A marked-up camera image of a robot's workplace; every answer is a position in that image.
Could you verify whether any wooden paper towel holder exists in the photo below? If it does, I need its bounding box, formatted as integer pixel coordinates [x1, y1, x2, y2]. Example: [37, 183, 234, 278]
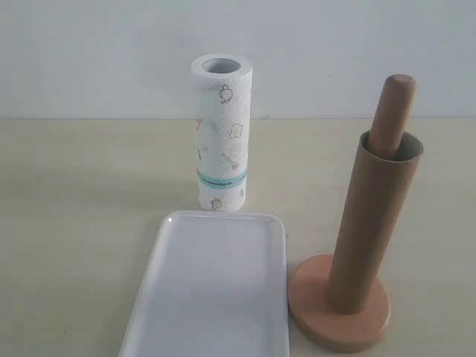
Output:
[288, 74, 416, 353]

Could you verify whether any brown cardboard tube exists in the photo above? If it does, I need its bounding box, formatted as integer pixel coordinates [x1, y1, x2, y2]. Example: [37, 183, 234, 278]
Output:
[327, 132, 423, 314]

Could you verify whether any white rectangular plastic tray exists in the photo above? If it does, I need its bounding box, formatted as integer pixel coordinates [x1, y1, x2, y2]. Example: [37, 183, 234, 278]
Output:
[120, 210, 289, 356]

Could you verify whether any white printed paper towel roll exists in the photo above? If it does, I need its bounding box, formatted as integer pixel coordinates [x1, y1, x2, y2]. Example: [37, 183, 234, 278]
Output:
[191, 54, 252, 212]

